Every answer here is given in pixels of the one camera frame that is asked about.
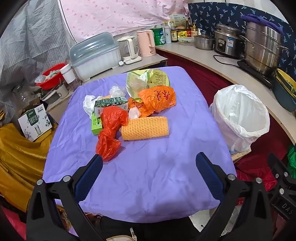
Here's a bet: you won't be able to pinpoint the green tin can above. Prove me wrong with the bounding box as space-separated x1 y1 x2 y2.
150 27 166 45

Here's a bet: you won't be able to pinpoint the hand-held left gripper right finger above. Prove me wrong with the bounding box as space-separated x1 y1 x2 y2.
195 152 273 241

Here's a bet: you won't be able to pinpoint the dark white-label sauce bottle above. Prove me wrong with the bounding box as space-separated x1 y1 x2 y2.
171 22 179 43

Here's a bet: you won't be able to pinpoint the red plastic basin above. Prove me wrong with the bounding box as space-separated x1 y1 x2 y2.
36 63 67 90

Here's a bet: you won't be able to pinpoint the pink dotted cloth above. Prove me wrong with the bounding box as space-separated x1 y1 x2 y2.
58 0 192 42

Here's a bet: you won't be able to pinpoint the orange printed plastic bag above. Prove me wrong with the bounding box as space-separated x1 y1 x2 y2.
128 86 176 118

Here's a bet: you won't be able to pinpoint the yellow cloth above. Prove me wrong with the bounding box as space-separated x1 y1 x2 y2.
0 123 58 212

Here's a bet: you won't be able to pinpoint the steel rice cooker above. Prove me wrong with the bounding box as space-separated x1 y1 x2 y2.
213 23 245 58

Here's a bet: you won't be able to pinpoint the clear plastic wrap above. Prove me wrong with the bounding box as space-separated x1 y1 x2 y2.
109 86 126 99

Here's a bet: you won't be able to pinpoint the white plastic cup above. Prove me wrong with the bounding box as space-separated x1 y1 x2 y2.
60 64 75 84

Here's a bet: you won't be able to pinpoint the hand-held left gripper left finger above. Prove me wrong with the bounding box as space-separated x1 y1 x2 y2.
26 153 104 241

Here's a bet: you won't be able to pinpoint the clear food container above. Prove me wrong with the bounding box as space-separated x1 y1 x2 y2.
178 36 195 45

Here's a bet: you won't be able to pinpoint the grey patterned cloth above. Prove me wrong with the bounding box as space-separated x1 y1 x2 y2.
0 0 77 112

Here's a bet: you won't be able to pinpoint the large steel steamer pot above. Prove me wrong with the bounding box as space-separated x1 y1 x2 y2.
239 20 289 77

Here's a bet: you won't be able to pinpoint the purple tablecloth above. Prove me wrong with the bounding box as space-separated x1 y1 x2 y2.
43 66 237 232

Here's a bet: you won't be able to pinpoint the dark red-label sauce bottle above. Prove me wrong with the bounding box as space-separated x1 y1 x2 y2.
184 19 192 37

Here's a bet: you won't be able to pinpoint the yellow-green plastic packet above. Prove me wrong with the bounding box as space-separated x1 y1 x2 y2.
125 69 171 102

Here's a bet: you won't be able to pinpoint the glass electric kettle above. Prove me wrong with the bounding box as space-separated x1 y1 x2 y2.
117 36 142 65

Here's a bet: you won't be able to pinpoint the pale green carton box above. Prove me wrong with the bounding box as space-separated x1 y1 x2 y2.
169 14 189 28

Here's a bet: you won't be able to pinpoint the grey-blue lidded dish rack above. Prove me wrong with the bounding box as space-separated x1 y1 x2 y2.
69 32 122 81

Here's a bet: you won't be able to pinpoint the white slim bottle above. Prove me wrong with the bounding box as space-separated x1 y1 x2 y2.
164 22 172 44

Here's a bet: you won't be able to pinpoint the stacked yellow-blue basins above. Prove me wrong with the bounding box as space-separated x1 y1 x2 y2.
273 79 296 108

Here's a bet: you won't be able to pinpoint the wooden board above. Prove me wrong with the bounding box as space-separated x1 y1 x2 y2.
231 148 252 163

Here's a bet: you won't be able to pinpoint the small steel pot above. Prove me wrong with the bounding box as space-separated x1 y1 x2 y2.
194 32 215 51

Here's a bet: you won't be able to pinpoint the red plastic bag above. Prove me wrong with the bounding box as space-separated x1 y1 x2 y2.
96 106 129 162

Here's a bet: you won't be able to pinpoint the green and white milk carton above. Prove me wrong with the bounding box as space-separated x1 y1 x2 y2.
94 97 129 117

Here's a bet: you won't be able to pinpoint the white tissue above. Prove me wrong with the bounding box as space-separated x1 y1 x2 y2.
83 95 102 120

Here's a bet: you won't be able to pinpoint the navy floral cloth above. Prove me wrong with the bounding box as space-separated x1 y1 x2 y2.
188 2 296 70

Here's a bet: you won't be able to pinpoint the dark red cloth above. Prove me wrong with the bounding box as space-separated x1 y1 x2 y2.
157 50 296 149

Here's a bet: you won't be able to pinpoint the small green box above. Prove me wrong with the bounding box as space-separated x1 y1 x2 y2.
91 112 103 135

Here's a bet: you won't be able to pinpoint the green plastic bag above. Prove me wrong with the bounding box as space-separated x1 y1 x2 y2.
287 145 296 179

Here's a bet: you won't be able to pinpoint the white and green cardboard box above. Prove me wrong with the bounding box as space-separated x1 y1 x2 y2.
18 104 52 142

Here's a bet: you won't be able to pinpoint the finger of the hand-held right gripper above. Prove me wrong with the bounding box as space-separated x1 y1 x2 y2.
267 152 296 189

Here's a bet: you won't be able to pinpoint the yellow bowl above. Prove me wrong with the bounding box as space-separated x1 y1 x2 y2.
275 69 296 93

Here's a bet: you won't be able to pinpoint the orange foam net sleeve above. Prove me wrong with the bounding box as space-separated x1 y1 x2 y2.
120 116 169 141

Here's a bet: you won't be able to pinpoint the black power cable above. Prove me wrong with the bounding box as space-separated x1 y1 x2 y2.
213 54 241 67

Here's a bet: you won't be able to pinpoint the black induction cooker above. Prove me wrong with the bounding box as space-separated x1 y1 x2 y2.
237 59 278 90

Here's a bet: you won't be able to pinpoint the purple cloth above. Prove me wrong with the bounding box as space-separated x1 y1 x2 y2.
241 14 284 35

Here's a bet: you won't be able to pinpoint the pink electric kettle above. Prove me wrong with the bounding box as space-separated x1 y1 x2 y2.
136 30 156 57

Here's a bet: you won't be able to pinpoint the white lined trash bin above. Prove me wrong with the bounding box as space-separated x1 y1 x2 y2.
209 85 270 154

